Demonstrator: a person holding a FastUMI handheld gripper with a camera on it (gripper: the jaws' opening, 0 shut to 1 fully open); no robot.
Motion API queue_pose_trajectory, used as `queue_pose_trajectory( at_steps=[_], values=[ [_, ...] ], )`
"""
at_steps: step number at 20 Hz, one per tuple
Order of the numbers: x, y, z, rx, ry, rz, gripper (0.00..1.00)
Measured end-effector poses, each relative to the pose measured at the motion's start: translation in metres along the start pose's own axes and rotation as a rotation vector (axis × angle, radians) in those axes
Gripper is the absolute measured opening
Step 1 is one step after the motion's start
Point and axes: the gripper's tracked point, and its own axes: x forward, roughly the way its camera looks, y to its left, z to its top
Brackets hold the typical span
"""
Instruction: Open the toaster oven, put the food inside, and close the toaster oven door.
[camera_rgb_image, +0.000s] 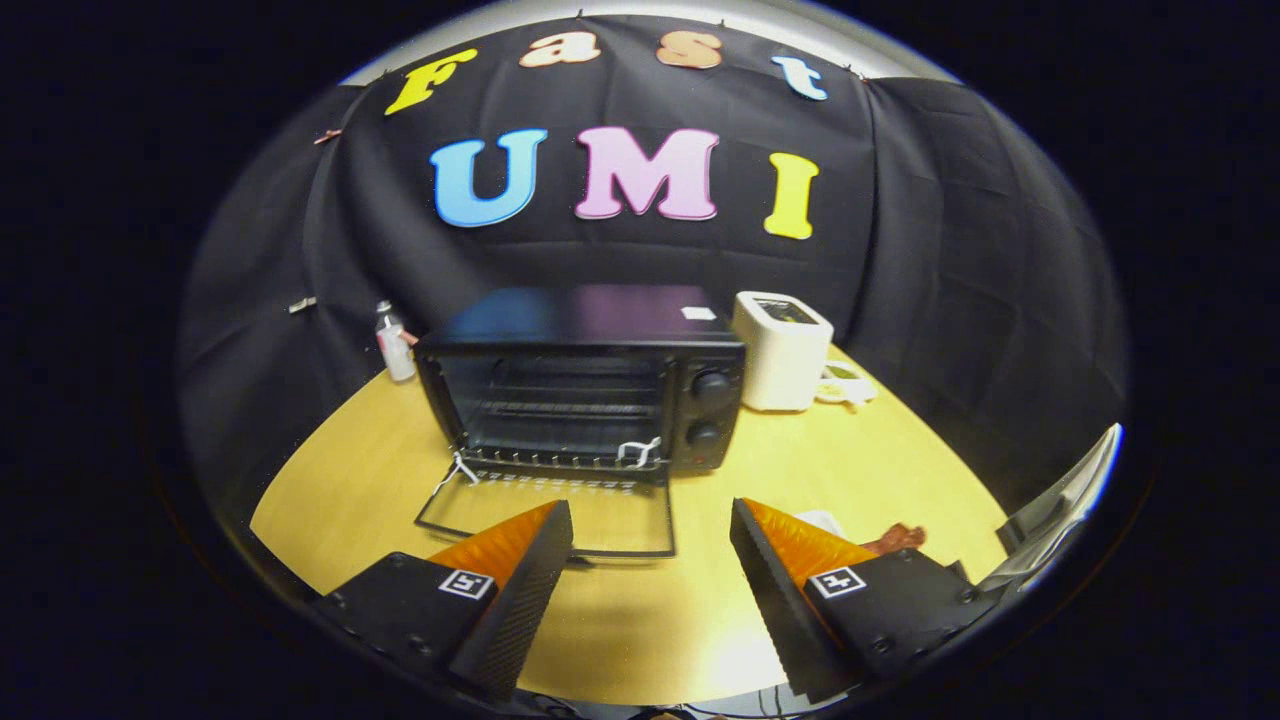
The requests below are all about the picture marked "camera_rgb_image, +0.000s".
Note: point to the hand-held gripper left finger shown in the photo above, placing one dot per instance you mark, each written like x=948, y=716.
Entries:
x=525, y=600

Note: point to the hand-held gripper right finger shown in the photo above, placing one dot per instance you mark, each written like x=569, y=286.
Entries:
x=775, y=590

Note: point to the brown steak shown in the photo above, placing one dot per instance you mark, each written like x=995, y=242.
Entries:
x=898, y=538

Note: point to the black toaster oven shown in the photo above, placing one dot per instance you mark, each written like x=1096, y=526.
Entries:
x=590, y=320

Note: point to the small dish with food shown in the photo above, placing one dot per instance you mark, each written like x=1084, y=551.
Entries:
x=845, y=385

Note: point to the white toaster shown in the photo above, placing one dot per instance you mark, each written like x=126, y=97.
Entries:
x=780, y=365

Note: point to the white ridged plate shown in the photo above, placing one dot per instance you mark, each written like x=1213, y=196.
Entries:
x=822, y=520

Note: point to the small clear bottle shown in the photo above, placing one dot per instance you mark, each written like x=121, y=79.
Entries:
x=397, y=352

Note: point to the black backdrop cloth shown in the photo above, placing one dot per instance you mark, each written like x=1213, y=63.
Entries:
x=930, y=250

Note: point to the small brown clip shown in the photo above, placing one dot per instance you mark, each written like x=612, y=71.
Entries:
x=327, y=135

